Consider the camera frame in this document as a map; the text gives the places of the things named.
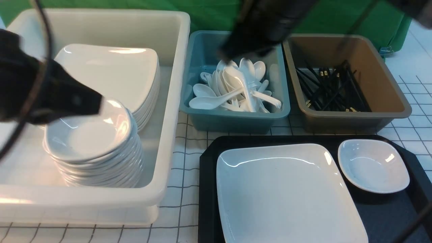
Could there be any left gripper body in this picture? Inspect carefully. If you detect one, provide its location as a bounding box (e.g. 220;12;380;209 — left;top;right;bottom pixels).
0;29;103;124

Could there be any white square rice plate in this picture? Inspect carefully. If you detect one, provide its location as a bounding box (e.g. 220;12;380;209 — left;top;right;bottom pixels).
216;143;369;243

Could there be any white bowl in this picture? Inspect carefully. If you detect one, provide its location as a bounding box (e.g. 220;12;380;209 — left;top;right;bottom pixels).
337;139;410;195
43;99;132;162

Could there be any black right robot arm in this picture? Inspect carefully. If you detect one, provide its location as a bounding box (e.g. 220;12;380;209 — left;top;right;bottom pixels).
218;0;431;64

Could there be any stack of white bowls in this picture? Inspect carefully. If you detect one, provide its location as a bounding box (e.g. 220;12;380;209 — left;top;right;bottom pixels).
42;99;144;188

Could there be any stack of white square plates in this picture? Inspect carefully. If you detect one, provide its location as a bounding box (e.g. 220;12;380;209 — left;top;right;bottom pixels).
55;44;160;130

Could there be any large white plastic tub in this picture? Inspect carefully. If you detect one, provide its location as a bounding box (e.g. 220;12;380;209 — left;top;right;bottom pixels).
1;9;190;226

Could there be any teal plastic bin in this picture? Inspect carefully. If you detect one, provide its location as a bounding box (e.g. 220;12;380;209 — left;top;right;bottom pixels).
180;30;291;134

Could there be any pile of white spoons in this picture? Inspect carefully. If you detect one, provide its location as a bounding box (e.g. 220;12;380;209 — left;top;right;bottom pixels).
189;58;282;113

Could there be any pile of black chopsticks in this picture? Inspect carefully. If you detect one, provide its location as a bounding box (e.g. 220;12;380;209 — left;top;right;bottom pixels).
296;60;372;112

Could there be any brown plastic bin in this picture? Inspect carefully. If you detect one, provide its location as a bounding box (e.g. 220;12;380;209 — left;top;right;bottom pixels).
282;34;412;134

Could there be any green backdrop cloth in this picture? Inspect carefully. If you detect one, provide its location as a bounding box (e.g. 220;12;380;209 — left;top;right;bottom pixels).
0;0;413;52

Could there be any black serving tray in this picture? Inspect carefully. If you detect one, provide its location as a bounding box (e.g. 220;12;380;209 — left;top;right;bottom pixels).
198;134;431;243

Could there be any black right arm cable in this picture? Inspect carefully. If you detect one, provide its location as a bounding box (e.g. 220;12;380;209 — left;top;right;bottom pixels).
398;202;432;243

